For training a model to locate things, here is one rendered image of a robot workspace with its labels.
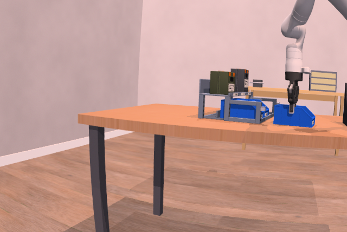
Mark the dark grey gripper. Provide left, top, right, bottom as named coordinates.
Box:
left=285, top=72, right=303, bottom=114

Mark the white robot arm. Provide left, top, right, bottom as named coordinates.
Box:
left=281, top=0, right=347, bottom=74

